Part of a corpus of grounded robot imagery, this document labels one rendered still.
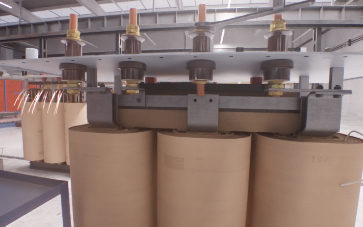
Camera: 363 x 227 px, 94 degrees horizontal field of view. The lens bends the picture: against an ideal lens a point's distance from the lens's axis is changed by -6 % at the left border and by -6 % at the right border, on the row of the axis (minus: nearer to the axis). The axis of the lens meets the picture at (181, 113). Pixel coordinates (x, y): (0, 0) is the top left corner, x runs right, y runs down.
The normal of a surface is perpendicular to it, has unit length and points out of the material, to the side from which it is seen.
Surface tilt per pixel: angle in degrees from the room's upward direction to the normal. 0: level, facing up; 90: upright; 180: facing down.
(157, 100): 90
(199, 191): 90
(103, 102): 90
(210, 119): 90
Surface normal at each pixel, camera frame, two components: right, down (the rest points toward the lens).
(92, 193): -0.15, 0.07
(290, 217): -0.39, 0.06
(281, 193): -0.64, 0.04
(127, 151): 0.38, 0.07
